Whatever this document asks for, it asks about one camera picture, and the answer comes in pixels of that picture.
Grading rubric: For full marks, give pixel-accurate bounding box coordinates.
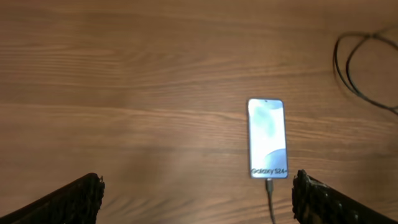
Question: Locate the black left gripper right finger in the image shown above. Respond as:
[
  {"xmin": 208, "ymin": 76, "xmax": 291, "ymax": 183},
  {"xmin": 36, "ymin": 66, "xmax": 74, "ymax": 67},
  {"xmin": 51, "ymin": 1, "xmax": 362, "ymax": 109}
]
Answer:
[{"xmin": 292, "ymin": 169, "xmax": 397, "ymax": 224}]

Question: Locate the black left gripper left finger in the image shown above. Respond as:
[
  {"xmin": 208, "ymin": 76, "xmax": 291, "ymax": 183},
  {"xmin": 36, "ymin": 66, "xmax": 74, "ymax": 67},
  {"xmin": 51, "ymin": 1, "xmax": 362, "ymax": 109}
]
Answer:
[{"xmin": 1, "ymin": 173, "xmax": 105, "ymax": 224}]

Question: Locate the blue screen smartphone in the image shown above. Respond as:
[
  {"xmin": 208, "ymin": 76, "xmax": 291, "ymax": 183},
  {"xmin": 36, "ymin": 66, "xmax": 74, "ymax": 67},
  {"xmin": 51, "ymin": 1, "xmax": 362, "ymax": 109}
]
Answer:
[{"xmin": 248, "ymin": 98, "xmax": 289, "ymax": 179}]

